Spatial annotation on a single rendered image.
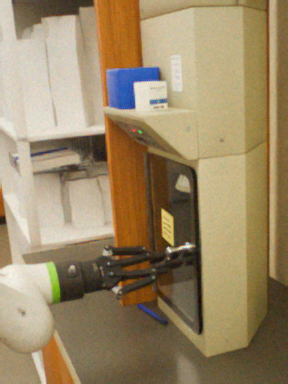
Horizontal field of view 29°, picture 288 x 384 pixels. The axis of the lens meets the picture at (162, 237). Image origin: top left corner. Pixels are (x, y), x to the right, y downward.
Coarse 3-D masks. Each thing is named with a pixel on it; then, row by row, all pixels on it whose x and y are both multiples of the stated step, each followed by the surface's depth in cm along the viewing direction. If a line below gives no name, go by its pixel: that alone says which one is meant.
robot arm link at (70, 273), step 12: (60, 264) 121; (72, 264) 121; (60, 276) 119; (72, 276) 119; (84, 276) 122; (60, 288) 119; (72, 288) 120; (84, 288) 122; (60, 300) 120; (72, 300) 122
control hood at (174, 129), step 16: (112, 112) 131; (128, 112) 121; (144, 112) 118; (160, 112) 116; (176, 112) 114; (192, 112) 114; (144, 128) 119; (160, 128) 112; (176, 128) 114; (192, 128) 115; (144, 144) 140; (160, 144) 123; (176, 144) 115; (192, 144) 116
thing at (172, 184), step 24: (168, 168) 131; (192, 168) 119; (168, 192) 134; (192, 192) 120; (192, 216) 122; (192, 240) 125; (192, 264) 127; (168, 288) 145; (192, 288) 129; (192, 312) 132
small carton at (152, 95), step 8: (136, 88) 121; (144, 88) 119; (152, 88) 118; (160, 88) 120; (136, 96) 122; (144, 96) 119; (152, 96) 119; (160, 96) 120; (136, 104) 122; (144, 104) 120; (152, 104) 119; (160, 104) 121
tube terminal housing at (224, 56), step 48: (144, 48) 137; (192, 48) 112; (240, 48) 114; (192, 96) 115; (240, 96) 117; (240, 144) 120; (240, 192) 123; (240, 240) 126; (240, 288) 130; (192, 336) 138; (240, 336) 134
